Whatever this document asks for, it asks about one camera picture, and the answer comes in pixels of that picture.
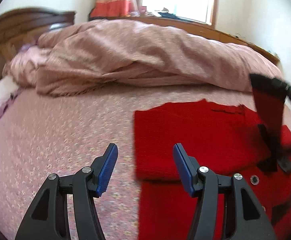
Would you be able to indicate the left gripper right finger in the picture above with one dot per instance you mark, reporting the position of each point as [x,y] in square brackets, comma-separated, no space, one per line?
[244,216]

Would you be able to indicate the wooden window sill cabinet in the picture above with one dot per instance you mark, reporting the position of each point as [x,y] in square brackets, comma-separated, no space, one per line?
[199,29]

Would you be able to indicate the dark wooden headboard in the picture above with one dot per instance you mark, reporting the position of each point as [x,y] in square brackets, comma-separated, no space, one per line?
[24,26]

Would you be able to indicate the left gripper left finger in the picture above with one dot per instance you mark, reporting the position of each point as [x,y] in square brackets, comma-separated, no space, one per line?
[47,216]

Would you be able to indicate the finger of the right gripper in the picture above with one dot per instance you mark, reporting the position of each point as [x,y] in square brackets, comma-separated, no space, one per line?
[269,93]

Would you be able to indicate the red knitted sweater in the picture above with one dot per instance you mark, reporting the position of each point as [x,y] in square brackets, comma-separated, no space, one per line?
[225,139]

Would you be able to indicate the pink floral bed sheet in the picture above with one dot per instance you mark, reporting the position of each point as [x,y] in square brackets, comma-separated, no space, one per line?
[40,135]

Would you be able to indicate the pink floral duvet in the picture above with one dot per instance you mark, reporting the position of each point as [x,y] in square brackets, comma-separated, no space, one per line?
[84,56]

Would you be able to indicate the clothes pile on sill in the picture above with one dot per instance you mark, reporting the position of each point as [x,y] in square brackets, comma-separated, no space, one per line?
[164,13]

